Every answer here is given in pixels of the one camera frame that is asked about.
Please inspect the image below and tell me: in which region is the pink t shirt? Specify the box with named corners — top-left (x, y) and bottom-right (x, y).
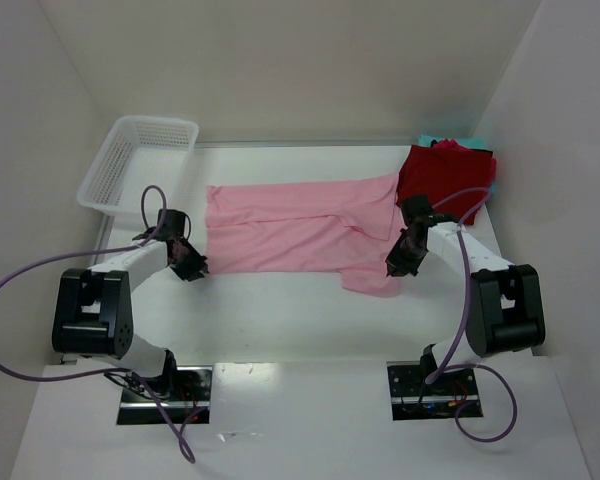
top-left (205, 174), bottom-right (402, 298)

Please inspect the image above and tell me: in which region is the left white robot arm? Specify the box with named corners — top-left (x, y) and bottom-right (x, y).
top-left (51, 209), bottom-right (208, 398)

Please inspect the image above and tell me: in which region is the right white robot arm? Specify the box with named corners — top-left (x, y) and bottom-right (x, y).
top-left (386, 195), bottom-right (546, 385)

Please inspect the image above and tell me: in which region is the red t shirt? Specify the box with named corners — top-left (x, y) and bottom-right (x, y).
top-left (394, 145), bottom-right (496, 223)

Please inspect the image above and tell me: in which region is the white plastic basket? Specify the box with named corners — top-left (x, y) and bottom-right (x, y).
top-left (76, 116), bottom-right (199, 218)

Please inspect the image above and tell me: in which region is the teal t shirt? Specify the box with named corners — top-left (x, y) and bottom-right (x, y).
top-left (417, 134), bottom-right (497, 187)

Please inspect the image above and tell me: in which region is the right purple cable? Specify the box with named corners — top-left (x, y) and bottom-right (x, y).
top-left (423, 186), bottom-right (520, 444)

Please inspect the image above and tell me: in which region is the purple cable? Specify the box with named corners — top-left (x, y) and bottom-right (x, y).
top-left (0, 185), bottom-right (201, 463)
top-left (423, 186), bottom-right (520, 444)

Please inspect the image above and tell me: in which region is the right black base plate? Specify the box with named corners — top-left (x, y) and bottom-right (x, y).
top-left (387, 362), bottom-right (483, 421)

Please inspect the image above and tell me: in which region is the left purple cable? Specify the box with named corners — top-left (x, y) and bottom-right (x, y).
top-left (0, 185), bottom-right (201, 463)

